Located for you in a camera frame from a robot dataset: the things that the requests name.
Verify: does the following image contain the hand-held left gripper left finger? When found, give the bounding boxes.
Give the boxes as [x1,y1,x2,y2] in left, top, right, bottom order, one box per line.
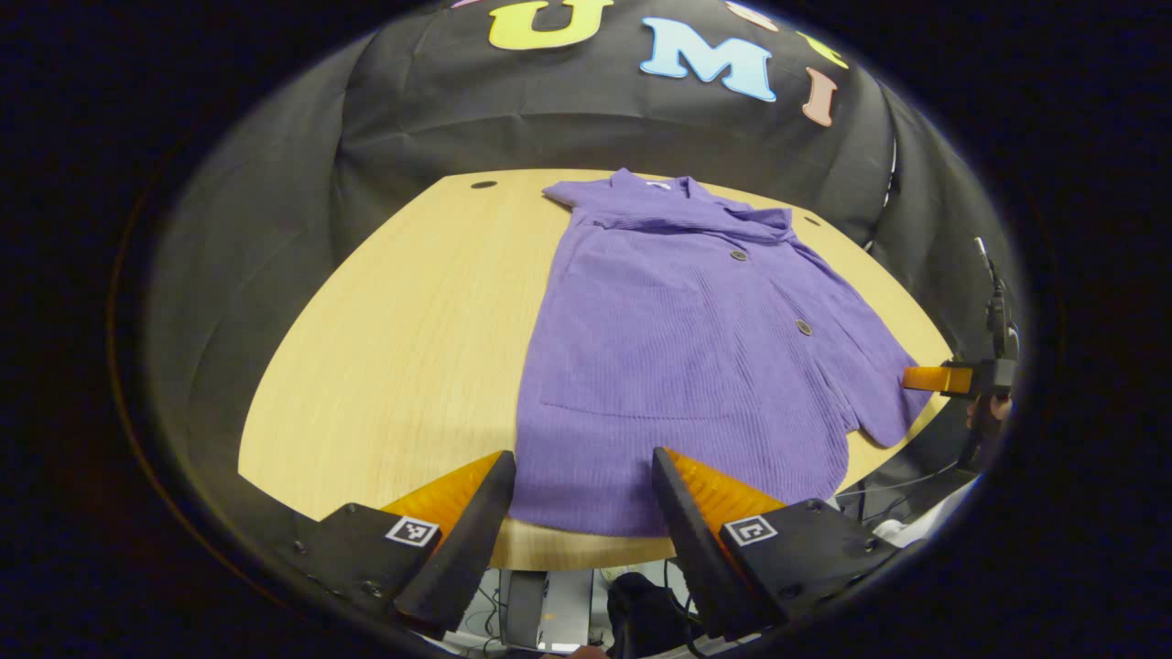
[291,448,518,634]

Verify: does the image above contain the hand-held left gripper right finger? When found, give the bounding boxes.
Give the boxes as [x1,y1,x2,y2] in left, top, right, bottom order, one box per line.
[650,446,903,642]

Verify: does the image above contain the purple knit cardigan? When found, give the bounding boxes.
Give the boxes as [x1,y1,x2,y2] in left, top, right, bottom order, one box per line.
[508,167,935,538]

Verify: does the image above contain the black bag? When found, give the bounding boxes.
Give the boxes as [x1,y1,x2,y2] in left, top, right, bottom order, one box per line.
[607,572,706,659]

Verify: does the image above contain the grey metal box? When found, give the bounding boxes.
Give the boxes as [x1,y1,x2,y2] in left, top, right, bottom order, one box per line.
[499,567,596,653]

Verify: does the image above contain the white cloth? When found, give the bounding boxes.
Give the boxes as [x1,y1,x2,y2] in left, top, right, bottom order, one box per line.
[870,476,981,550]

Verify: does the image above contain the black backdrop cloth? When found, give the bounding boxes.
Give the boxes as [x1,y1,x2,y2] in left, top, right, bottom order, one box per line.
[146,0,1022,587]

